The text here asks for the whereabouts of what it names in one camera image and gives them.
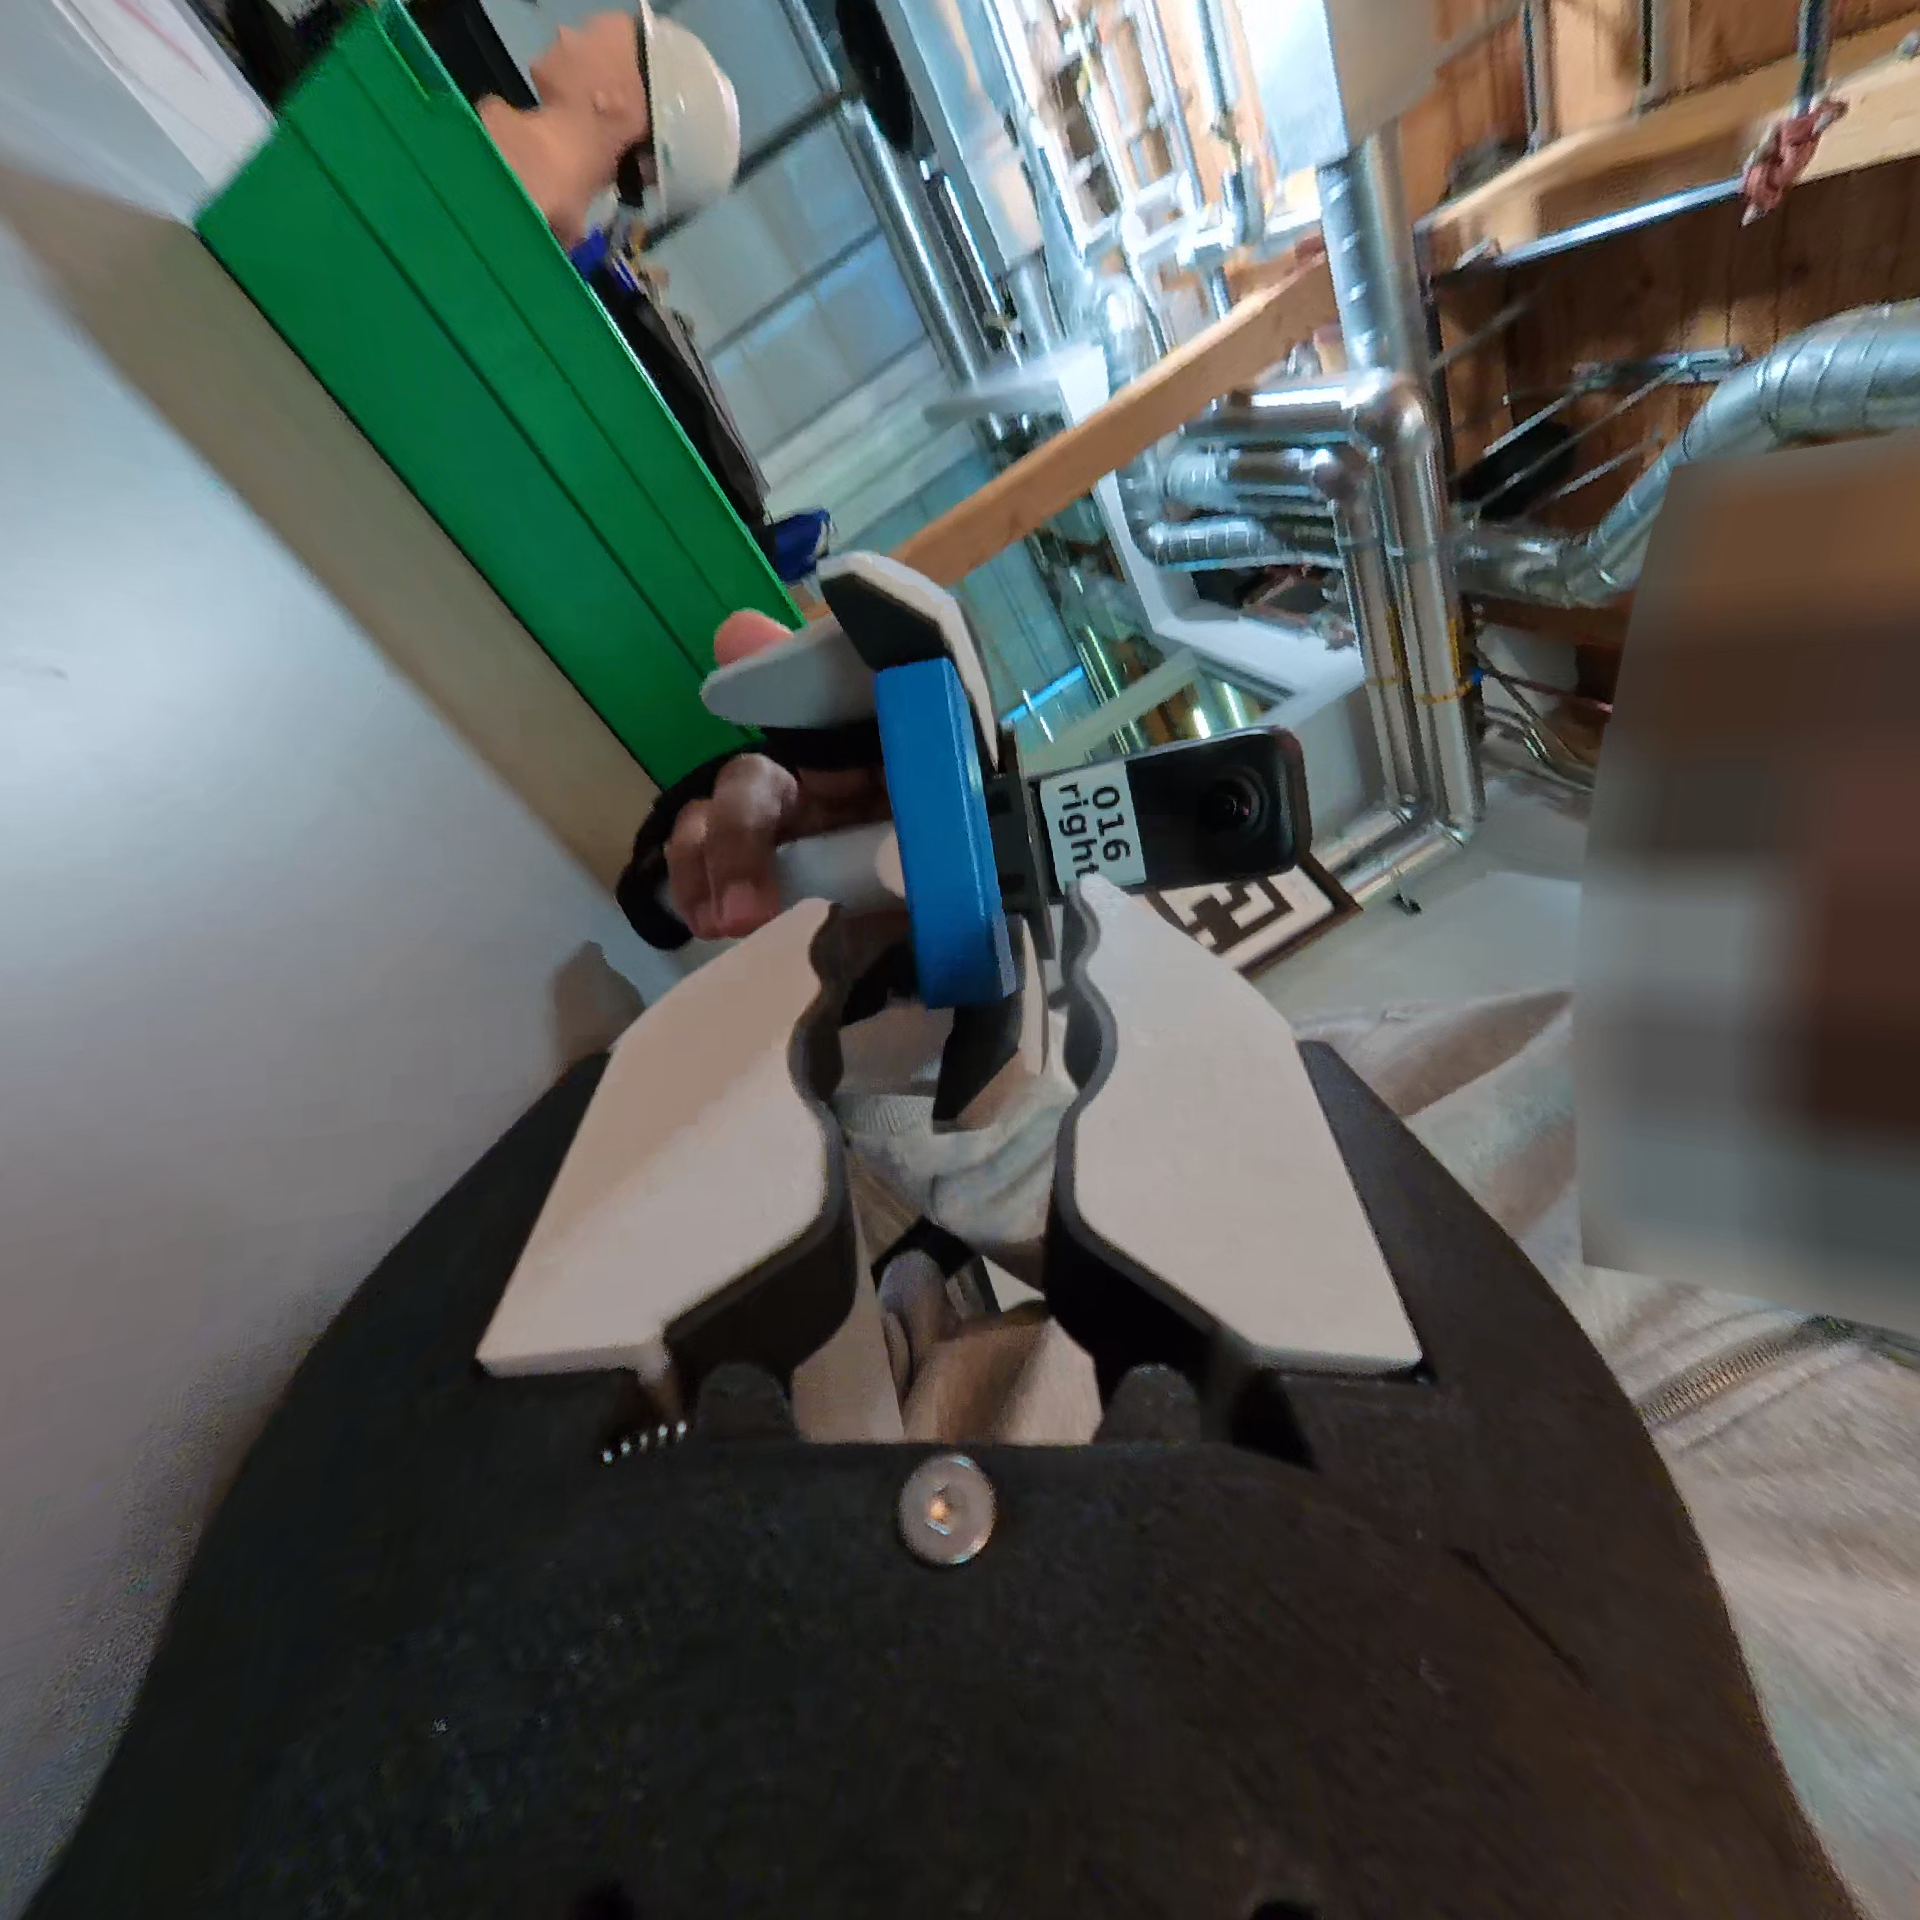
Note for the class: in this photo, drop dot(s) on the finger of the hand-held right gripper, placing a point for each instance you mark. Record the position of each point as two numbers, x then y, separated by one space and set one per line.
795 685
932 598

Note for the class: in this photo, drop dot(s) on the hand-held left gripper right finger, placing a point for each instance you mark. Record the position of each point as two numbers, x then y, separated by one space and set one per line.
1230 1172

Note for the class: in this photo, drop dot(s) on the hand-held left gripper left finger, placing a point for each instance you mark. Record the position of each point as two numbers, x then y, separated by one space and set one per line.
673 1172

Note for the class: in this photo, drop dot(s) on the blue notched block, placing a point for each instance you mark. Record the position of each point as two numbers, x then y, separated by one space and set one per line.
939 841

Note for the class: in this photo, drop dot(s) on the person's right hand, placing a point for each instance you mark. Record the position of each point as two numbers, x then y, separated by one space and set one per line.
729 858

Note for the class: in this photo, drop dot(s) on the framed marker sign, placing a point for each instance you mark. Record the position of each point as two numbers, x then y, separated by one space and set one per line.
1246 916

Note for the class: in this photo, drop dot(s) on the slanted wooden beam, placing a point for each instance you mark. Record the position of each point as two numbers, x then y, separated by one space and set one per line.
1126 420

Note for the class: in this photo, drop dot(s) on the person's grey sweatshirt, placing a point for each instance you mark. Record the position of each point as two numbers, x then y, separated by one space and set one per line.
1499 1201

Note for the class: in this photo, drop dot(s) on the silver pipe bundle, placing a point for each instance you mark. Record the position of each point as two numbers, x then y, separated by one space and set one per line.
1396 525

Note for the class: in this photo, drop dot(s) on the green plastic bin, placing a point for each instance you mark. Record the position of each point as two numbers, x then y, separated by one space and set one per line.
451 346

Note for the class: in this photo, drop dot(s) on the white hard hat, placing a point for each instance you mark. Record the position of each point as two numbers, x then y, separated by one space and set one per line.
691 90

